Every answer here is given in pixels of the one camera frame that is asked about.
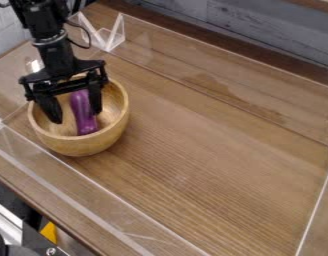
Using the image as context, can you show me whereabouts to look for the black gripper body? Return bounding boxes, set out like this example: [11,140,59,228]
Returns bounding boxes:
[19,40,108,101]

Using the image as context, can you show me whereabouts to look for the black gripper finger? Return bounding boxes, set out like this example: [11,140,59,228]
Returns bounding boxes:
[36,94,63,124]
[87,80,103,115]

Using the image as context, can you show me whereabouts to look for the purple toy eggplant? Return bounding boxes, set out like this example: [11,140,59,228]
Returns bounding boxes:
[69,89,99,135]

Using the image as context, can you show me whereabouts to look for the brown wooden bowl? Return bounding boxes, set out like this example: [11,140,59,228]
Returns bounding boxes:
[28,79,129,157]

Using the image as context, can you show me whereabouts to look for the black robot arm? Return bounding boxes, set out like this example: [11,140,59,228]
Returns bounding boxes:
[0,0,109,124]

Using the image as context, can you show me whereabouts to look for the clear acrylic tray walls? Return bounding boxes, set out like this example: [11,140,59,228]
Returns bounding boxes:
[0,18,328,256]

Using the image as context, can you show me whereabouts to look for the yellow sticker on base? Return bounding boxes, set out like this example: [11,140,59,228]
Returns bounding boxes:
[40,222,57,244]

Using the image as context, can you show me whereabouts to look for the black metal base with screw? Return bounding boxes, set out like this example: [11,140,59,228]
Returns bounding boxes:
[21,223,71,256]

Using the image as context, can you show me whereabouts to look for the clear acrylic corner bracket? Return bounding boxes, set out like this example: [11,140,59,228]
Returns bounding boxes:
[69,12,125,52]

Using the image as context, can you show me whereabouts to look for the black cable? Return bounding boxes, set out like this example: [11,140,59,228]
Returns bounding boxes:
[0,228,9,256]

